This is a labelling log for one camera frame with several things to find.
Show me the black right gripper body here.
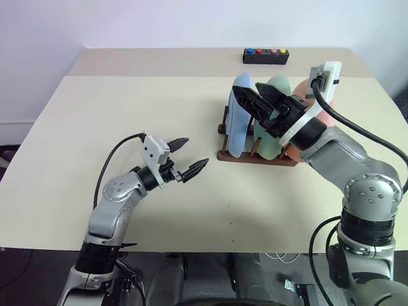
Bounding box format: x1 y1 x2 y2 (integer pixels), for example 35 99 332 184
259 94 309 138

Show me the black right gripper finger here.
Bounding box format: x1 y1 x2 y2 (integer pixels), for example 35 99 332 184
256 82 288 108
231 85 275 124

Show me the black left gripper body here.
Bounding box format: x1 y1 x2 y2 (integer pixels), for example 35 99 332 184
160 160 187 185

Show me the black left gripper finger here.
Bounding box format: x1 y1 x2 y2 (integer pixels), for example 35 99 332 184
168 137 189 153
180 158 210 183

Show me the light blue plastic plate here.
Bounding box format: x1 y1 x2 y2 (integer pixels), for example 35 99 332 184
226 72 255 159

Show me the light green plastic plate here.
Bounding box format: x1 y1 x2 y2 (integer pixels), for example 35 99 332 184
253 75 293 161

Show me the pink red plastic plate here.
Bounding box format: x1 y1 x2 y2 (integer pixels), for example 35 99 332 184
285 79 335 163

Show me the brown wooden dish rack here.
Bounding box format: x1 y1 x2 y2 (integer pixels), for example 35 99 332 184
217 105 299 168

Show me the black button box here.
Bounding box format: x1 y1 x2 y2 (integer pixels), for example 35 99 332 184
242 47 290 66

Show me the dark grey rounded robot shape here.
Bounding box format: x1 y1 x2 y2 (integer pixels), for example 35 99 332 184
148 253 187 306
229 253 275 306

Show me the dark background furniture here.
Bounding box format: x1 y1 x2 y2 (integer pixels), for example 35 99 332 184
395 92 408 122

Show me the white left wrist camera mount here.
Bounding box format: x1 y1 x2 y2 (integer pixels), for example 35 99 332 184
142 132 171 189

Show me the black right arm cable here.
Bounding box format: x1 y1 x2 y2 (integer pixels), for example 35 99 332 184
310 75 408 194

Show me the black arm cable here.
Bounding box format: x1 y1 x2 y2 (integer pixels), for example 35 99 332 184
94 133 147 210
310 75 408 194

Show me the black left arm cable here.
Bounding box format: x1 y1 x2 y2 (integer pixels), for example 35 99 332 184
94 133 147 210

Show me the white floor cable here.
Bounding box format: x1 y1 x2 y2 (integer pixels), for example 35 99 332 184
264 252 300 264

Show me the black right shoulder cable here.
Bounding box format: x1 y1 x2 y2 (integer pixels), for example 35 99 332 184
307 216 344 306

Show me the metal floor bracket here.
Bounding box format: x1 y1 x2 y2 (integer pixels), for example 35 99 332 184
283 279 319 306

